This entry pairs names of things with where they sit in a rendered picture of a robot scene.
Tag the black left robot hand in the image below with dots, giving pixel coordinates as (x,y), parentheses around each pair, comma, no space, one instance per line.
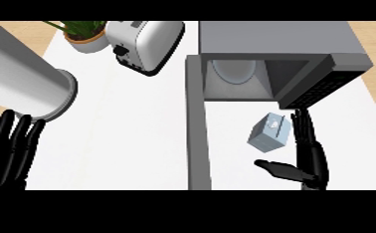
(17,147)

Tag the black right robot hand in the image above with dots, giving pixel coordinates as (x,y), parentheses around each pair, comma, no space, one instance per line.
(308,154)

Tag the pale blue milk carton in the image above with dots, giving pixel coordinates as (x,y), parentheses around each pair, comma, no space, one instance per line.
(268,133)

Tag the grey microwave door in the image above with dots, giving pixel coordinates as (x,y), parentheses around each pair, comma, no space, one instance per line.
(196,124)

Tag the grey microwave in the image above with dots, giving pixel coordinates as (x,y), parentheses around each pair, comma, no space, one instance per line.
(289,61)

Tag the large silver cylinder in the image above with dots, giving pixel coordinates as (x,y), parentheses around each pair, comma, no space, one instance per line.
(29,81)

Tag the potted green plant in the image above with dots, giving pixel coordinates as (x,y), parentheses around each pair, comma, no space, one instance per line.
(84,34)

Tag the silver toaster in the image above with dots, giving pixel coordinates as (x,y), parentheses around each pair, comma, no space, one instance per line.
(144,46)

